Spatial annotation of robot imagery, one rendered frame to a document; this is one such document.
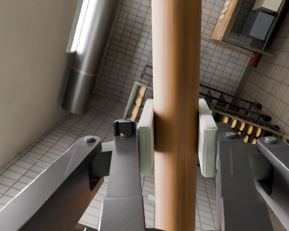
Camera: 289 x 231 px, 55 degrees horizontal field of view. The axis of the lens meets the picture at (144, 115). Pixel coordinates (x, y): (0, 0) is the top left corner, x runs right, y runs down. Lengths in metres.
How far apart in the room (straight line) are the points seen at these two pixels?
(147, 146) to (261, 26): 4.54
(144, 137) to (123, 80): 5.15
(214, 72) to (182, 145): 5.11
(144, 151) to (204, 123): 0.04
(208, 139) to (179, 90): 0.04
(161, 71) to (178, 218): 0.10
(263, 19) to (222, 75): 1.23
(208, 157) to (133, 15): 5.07
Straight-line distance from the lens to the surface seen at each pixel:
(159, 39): 0.17
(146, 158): 0.16
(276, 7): 4.74
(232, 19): 4.45
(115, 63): 5.28
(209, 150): 0.16
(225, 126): 0.18
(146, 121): 0.16
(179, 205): 0.20
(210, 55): 5.23
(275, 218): 2.36
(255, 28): 4.65
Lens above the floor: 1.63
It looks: 1 degrees down
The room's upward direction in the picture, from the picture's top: 71 degrees counter-clockwise
